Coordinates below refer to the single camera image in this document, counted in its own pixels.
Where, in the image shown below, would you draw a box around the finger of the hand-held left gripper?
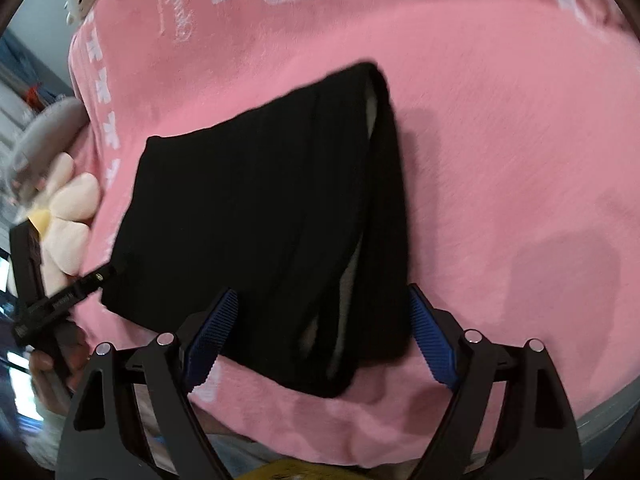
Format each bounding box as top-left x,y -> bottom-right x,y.
30,264 -> 127,328

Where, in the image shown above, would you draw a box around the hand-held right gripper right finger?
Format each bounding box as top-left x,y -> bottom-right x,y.
407,284 -> 585,480

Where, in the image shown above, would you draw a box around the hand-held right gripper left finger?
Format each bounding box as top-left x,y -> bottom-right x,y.
54,287 -> 240,480

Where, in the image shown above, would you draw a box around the black pants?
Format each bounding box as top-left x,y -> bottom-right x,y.
101,61 -> 413,400

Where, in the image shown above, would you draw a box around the person's left forearm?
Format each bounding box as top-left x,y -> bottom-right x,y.
29,397 -> 76,470

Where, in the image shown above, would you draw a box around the person's left hand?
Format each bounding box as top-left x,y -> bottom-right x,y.
29,325 -> 92,403

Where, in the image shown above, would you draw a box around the cream flower plush pillow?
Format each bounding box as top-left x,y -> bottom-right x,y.
27,152 -> 102,291

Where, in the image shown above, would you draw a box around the grey plush animal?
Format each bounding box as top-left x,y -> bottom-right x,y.
10,97 -> 88,196

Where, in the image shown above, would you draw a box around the yellow object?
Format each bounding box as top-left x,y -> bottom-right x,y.
245,460 -> 346,480

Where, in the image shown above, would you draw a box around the grey mattress edge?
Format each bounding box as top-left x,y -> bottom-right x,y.
575,392 -> 632,443

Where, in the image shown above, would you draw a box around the pink printed blanket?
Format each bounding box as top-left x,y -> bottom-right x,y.
67,0 -> 640,471

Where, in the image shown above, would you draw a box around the blue curtain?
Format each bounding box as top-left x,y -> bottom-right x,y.
0,35 -> 51,103

